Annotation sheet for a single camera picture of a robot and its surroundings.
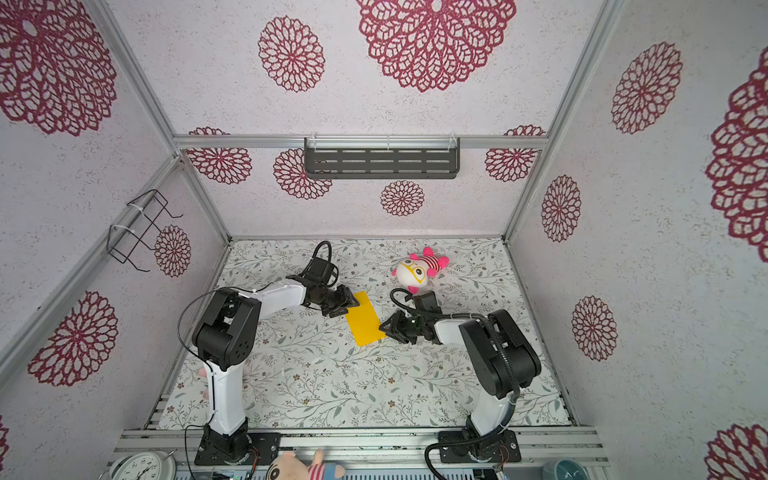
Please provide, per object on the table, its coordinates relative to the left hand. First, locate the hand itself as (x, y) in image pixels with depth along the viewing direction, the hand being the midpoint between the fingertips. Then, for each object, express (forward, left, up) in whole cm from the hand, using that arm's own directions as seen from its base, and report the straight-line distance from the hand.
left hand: (354, 309), depth 98 cm
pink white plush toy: (+11, -20, +6) cm, 24 cm away
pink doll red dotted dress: (-21, +43, -1) cm, 48 cm away
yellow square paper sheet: (-4, -3, -2) cm, 5 cm away
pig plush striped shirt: (-44, +12, +6) cm, 46 cm away
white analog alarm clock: (-42, +46, +3) cm, 63 cm away
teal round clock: (-44, -51, 0) cm, 68 cm away
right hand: (-7, -9, +2) cm, 12 cm away
